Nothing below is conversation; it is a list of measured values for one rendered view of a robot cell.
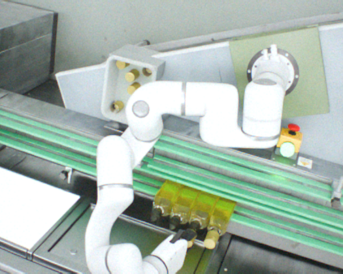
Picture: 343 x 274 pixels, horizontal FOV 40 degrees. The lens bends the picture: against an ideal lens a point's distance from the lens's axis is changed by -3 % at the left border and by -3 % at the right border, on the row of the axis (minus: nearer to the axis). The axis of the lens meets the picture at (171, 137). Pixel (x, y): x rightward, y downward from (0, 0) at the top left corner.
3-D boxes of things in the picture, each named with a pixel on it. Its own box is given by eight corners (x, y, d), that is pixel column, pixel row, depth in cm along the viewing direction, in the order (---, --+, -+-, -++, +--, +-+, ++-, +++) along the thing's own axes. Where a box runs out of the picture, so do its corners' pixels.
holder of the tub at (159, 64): (110, 121, 175) (100, 128, 168) (119, 48, 162) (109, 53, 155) (153, 134, 171) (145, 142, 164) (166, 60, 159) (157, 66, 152)
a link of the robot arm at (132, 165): (164, 179, 110) (168, 190, 124) (158, 93, 116) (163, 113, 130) (93, 184, 111) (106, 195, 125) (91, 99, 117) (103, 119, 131)
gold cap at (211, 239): (217, 229, 133) (213, 237, 130) (221, 239, 134) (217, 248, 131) (205, 230, 135) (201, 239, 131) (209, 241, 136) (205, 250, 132)
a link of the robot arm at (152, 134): (187, 92, 127) (133, 91, 128) (185, 72, 114) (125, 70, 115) (184, 142, 123) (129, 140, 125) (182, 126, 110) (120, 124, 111)
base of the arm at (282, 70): (248, 44, 140) (240, 57, 127) (291, 41, 136) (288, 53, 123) (254, 94, 146) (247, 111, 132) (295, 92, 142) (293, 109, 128)
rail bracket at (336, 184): (328, 183, 144) (327, 205, 132) (336, 163, 140) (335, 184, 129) (341, 187, 143) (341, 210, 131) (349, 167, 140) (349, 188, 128)
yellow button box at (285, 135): (277, 145, 158) (274, 154, 151) (283, 124, 154) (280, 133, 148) (297, 151, 156) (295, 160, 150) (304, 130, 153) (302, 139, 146)
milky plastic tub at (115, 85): (110, 107, 172) (99, 116, 164) (117, 47, 162) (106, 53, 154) (155, 121, 168) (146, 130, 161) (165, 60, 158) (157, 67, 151)
